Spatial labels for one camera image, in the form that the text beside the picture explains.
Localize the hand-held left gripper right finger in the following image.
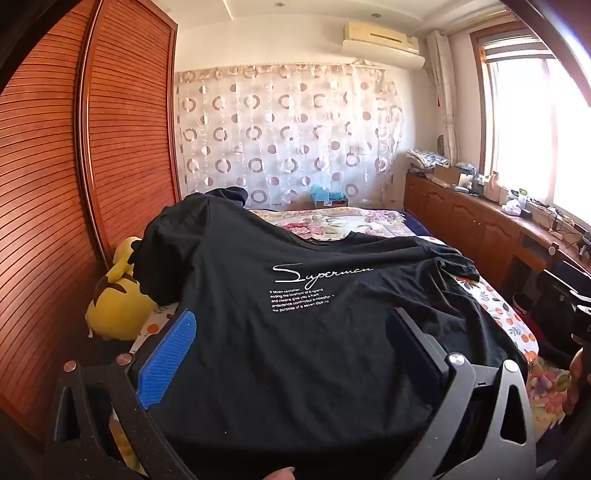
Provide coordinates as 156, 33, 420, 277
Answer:
385, 307, 539, 480

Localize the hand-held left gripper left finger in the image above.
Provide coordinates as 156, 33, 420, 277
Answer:
44, 309, 198, 480

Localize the black printed t-shirt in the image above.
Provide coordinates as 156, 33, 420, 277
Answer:
131, 191, 529, 480

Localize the yellow plush toy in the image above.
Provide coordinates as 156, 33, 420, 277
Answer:
85, 236, 160, 342

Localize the long wooden cabinet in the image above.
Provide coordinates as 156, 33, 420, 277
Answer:
404, 171, 591, 305

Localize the navy bed sheet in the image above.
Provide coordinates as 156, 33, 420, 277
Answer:
399, 210, 437, 241

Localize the pink bottle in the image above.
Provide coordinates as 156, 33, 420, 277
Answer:
487, 172, 506, 204

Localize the floral blanket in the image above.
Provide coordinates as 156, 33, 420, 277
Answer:
249, 207, 575, 418

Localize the open cardboard box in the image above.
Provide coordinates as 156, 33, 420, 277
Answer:
431, 165, 476, 185

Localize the navy folded garment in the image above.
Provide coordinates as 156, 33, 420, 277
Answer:
205, 186, 249, 208

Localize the wooden framed window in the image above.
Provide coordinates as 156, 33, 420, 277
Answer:
471, 23, 591, 232

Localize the blue tissue pack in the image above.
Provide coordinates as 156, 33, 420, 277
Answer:
310, 185, 348, 204

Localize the stack of patterned folded cloths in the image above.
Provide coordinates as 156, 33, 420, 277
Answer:
406, 148, 451, 169

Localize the white window curtain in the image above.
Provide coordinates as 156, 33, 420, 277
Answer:
426, 30, 458, 162

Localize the circle patterned sheer curtain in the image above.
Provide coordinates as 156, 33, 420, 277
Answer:
174, 60, 407, 210

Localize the cream air conditioner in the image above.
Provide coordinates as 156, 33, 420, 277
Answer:
342, 21, 426, 70

